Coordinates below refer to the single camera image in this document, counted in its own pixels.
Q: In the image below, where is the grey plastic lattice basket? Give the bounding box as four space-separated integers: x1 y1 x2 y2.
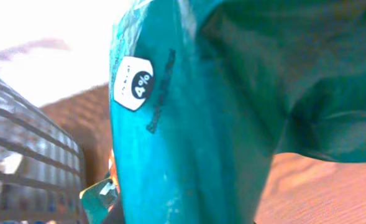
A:
0 79 86 223

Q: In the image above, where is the green Nescafe coffee bag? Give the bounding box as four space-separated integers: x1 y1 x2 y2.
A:
109 0 366 223

